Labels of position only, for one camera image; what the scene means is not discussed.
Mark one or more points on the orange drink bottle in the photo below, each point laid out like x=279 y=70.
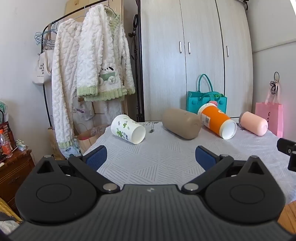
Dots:
x=5 y=146

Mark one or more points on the green and white package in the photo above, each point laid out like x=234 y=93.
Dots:
x=3 y=111

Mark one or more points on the wooden stool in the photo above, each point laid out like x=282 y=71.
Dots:
x=289 y=215

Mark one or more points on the white printed shopping bag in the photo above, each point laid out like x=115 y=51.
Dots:
x=74 y=148

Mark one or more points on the pink gift bag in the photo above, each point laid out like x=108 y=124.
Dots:
x=270 y=115

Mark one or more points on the black clothes rack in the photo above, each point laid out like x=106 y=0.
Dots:
x=45 y=99

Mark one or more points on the yellow bamboo mat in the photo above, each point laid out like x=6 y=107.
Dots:
x=9 y=209

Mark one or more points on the white fluffy jacket green trim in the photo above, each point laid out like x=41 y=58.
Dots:
x=92 y=58

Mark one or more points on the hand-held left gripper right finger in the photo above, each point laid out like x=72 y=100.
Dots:
x=204 y=158

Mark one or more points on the grey patterned tablecloth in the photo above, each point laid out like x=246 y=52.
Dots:
x=161 y=157

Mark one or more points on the white cup with green print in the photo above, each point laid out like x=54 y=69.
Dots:
x=122 y=128

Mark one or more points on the pink cup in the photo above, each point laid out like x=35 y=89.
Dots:
x=254 y=122

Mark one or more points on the orange and white cup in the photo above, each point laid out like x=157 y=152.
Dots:
x=215 y=120

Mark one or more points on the white plastic bag purple print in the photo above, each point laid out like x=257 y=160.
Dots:
x=85 y=111

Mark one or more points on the brown paper bag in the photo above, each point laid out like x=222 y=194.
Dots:
x=89 y=139

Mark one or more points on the grey wardrobe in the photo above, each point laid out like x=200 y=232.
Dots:
x=161 y=58

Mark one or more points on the wooden cabinet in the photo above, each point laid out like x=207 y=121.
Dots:
x=13 y=171

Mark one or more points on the tan cup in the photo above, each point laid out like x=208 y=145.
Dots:
x=180 y=122

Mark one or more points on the dark woven basket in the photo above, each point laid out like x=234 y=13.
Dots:
x=7 y=132

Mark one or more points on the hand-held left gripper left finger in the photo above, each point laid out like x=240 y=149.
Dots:
x=97 y=158

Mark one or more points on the teal tote bag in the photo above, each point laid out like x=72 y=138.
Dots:
x=194 y=104

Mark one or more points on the cream canvas tote bag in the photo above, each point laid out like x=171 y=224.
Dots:
x=41 y=69

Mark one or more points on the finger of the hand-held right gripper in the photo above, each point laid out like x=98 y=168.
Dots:
x=285 y=145
x=293 y=162

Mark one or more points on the white fluffy robe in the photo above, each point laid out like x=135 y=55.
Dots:
x=62 y=81

